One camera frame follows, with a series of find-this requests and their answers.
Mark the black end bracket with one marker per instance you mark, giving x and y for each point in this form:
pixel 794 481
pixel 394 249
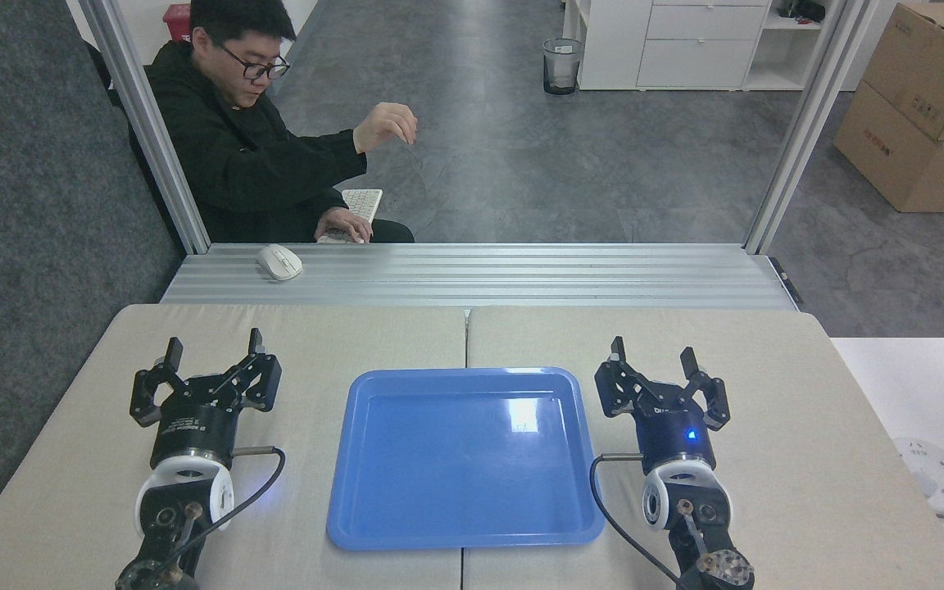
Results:
pixel 787 281

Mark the white keyboard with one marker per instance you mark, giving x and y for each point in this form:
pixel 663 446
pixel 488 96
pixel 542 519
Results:
pixel 364 203

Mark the person's right hand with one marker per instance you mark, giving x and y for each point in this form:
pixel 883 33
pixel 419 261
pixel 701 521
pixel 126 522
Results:
pixel 342 225

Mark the white round power strip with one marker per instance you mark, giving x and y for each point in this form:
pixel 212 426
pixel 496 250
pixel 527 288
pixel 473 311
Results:
pixel 935 474

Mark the white side table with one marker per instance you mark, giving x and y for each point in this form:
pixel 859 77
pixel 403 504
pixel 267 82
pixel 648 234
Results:
pixel 914 393

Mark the small cardboard box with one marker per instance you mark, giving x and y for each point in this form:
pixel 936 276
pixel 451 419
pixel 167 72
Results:
pixel 931 65

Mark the mesh waste bin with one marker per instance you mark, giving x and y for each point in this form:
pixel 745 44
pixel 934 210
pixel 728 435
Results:
pixel 562 65

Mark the white computer mouse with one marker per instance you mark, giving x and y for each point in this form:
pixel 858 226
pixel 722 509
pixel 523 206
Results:
pixel 279 260

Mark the red fire extinguisher box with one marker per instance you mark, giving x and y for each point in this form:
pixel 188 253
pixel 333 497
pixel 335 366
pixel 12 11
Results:
pixel 177 23

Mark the blue plastic tray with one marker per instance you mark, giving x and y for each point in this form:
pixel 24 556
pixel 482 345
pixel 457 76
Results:
pixel 464 483

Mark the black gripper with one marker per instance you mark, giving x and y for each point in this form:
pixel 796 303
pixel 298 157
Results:
pixel 677 434
pixel 193 430

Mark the person's left hand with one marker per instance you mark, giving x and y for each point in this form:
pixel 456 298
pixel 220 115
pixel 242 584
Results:
pixel 386 127

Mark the large cardboard box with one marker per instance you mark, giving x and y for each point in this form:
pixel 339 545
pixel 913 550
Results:
pixel 898 160

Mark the silver aluminium rail platform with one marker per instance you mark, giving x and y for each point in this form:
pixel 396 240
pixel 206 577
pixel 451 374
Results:
pixel 480 274

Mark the person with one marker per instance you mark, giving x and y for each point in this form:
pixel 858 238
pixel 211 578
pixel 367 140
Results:
pixel 234 156

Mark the white drawer cabinet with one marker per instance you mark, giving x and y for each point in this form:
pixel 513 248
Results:
pixel 685 45

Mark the silver aluminium post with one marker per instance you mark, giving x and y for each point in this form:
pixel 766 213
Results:
pixel 808 123
pixel 148 123

